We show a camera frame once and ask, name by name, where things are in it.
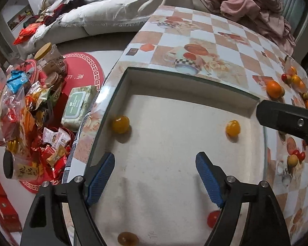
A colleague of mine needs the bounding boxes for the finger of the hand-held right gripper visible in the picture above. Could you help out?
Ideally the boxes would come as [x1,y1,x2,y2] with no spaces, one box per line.
[256,100,308,148]

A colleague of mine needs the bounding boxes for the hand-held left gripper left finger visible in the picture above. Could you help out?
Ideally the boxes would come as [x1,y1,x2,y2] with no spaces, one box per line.
[20,152,116,246]

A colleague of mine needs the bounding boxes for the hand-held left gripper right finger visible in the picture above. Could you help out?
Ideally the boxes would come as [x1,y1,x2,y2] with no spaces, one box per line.
[195,152,292,246]

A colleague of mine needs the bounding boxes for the red cherry tomato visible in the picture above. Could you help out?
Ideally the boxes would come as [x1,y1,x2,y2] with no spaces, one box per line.
[207,210,221,228]

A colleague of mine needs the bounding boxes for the yellow cherry tomato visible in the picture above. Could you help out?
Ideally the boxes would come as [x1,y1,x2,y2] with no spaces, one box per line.
[225,120,241,137]
[112,115,131,134]

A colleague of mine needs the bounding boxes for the white rectangular tray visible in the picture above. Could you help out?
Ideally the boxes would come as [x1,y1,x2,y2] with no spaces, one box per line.
[88,67,269,246]

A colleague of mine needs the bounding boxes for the brown-orange small fruit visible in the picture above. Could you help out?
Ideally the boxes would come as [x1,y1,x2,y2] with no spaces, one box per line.
[117,232,139,245]

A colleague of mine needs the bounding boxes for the orange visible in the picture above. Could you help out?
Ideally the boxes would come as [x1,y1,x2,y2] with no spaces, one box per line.
[266,80,285,99]

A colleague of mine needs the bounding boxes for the green wet wipes pack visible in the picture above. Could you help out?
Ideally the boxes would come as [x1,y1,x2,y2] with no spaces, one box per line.
[61,85,98,130]

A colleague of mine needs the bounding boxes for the black-lidded yellow label jar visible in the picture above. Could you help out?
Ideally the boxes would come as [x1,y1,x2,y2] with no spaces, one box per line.
[3,150,45,183]

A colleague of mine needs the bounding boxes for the pile of snack packets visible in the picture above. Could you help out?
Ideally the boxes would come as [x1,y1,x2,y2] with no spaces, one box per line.
[0,67,75,185]

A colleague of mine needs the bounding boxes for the stack of red gift boxes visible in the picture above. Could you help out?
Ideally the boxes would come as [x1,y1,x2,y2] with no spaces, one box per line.
[0,154,22,237]

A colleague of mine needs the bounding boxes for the small jar with wooden lid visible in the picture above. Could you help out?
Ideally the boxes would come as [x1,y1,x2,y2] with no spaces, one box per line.
[45,72,66,96]

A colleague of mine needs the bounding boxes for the red round patterned mat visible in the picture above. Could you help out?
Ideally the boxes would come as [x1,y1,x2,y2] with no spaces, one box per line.
[40,52,105,123]

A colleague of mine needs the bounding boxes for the checkered fruit-print tablecloth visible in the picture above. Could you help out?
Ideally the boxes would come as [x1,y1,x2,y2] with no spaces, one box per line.
[62,5,308,246]

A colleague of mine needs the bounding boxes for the pile of pink clothes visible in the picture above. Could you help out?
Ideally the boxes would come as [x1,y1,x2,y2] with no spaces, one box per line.
[190,0,296,55]

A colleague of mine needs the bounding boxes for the blue snack bag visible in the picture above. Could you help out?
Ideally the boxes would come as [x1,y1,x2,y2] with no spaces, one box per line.
[6,70,32,94]

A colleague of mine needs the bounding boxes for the clear jar with wooden lid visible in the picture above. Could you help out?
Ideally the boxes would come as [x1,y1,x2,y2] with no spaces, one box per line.
[34,42,68,77]

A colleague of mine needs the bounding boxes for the white covered sofa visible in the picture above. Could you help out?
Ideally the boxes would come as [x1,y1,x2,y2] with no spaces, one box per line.
[23,0,193,55]

